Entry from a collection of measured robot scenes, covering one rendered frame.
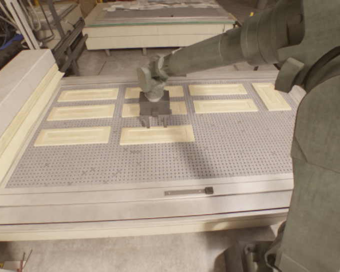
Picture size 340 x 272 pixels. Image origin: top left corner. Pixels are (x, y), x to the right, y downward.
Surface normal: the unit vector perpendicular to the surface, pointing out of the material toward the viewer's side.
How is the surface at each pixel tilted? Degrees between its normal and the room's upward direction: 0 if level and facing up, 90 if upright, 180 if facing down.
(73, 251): 0
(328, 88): 90
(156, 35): 90
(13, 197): 0
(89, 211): 0
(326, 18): 90
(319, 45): 90
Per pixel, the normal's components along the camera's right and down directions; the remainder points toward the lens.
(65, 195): 0.00, -0.66
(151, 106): 0.06, 0.75
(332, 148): -0.74, 0.51
